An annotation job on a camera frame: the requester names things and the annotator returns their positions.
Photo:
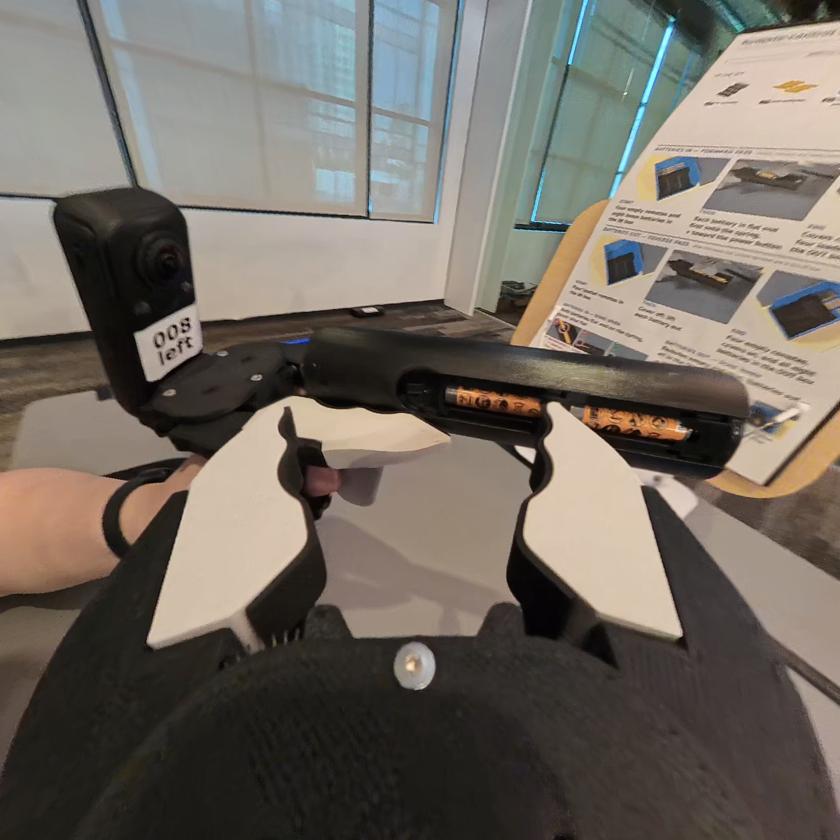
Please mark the person's left forearm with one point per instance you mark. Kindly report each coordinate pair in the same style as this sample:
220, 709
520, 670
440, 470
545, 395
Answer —
53, 525

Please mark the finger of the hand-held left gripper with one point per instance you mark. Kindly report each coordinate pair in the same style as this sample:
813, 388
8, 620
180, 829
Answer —
381, 437

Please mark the tall glass window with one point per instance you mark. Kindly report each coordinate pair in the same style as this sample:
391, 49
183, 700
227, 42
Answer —
597, 118

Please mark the orange black battery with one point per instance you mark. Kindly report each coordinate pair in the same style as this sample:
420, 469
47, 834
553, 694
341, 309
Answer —
637, 423
496, 400

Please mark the black remote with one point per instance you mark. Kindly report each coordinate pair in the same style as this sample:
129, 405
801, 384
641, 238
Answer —
381, 374

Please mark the black floor box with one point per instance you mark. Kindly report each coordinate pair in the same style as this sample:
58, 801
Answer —
368, 311

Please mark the person's left hand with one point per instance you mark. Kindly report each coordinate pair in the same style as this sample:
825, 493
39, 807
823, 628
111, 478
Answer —
323, 484

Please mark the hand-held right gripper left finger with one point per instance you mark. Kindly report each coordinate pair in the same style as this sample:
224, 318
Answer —
230, 551

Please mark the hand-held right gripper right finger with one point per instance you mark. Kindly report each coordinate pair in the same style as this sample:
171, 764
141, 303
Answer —
597, 538

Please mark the large glass window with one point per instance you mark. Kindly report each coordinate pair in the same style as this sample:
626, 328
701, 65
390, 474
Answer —
223, 92

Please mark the instruction sheet on stand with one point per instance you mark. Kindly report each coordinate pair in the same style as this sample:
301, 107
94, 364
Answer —
735, 210

